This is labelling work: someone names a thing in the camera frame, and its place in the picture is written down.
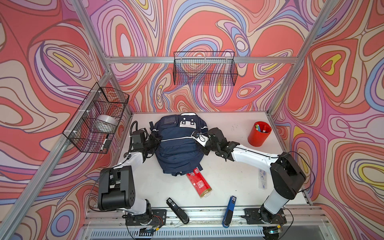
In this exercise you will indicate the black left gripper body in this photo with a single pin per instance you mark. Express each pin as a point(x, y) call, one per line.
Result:
point(150, 144)

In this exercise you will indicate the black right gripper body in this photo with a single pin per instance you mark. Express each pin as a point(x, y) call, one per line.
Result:
point(209, 146)

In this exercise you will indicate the navy blue student backpack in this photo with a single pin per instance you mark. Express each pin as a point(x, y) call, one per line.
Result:
point(178, 152)

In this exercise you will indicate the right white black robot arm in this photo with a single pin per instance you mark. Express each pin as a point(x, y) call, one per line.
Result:
point(287, 176)

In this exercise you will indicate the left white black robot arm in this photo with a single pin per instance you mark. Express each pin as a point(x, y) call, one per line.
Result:
point(116, 185)

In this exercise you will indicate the white tape roll in basket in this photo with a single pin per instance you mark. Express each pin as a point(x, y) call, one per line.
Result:
point(105, 124)

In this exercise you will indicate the red ribbed metal pen cup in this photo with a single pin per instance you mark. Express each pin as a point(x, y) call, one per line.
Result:
point(259, 133)

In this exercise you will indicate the red snack packet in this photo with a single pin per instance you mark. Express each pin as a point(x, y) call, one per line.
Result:
point(199, 182)

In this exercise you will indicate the clear plastic ruler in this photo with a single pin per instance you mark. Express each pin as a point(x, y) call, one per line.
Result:
point(262, 179)

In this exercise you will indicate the blue stapler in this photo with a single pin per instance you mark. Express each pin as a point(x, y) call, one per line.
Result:
point(229, 212)

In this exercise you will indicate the black stapler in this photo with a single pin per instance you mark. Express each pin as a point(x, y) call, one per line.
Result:
point(179, 212)

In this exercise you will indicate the black wire basket left wall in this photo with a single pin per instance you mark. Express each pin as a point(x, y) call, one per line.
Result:
point(81, 131)

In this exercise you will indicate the black wire basket wall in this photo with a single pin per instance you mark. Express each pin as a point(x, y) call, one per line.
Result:
point(81, 131)
point(205, 68)

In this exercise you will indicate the black wire basket back wall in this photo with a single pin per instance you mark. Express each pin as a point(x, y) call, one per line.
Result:
point(205, 68)

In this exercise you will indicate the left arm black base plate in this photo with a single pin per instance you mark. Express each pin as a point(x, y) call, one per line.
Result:
point(154, 218)

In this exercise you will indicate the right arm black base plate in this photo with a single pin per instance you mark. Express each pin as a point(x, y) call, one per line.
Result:
point(256, 216)

